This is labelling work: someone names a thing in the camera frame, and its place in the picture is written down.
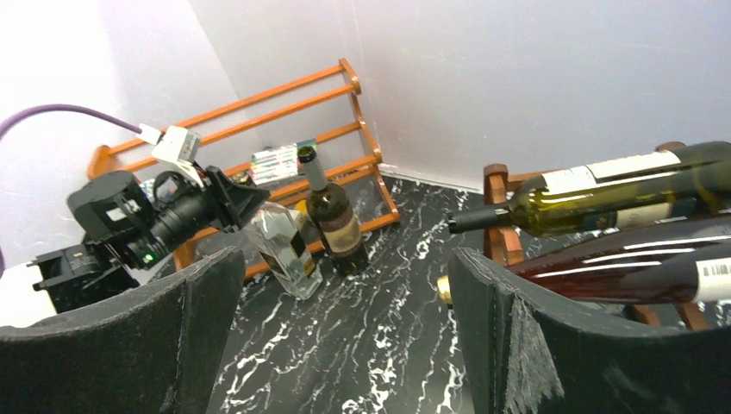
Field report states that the brown wooden wine rack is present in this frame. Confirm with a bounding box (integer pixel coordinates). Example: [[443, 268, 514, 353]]
[[482, 141, 731, 333]]

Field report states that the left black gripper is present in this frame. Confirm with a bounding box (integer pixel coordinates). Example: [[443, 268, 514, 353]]
[[205, 166, 270, 232]]

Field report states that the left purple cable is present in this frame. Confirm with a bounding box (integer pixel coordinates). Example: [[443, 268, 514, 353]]
[[0, 103, 144, 144]]

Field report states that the pack of coloured markers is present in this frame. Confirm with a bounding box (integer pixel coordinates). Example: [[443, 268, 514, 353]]
[[249, 139, 317, 185]]

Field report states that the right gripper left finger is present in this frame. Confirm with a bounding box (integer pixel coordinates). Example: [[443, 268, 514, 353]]
[[1, 248, 246, 413]]

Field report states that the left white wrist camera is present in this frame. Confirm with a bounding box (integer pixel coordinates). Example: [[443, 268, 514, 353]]
[[137, 123, 203, 188]]

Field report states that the orange wooden shelf rack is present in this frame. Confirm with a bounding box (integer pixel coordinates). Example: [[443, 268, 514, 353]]
[[86, 59, 401, 270]]

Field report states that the dark wine bottle silver cap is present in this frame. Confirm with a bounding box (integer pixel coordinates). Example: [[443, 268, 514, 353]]
[[297, 146, 369, 277]]

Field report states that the green wine bottle white label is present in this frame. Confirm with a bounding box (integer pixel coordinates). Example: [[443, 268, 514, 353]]
[[447, 155, 730, 234]]

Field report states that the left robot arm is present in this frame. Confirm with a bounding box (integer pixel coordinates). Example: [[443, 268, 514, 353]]
[[1, 166, 270, 328]]

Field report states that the red wine bottle gold cap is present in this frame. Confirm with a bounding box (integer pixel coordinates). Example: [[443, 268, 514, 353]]
[[436, 219, 731, 305]]

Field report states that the clear liquor bottle dark label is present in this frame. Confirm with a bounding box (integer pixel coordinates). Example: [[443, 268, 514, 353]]
[[243, 201, 322, 299]]

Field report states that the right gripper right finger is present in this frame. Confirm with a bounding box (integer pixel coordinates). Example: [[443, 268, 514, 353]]
[[447, 248, 730, 413]]

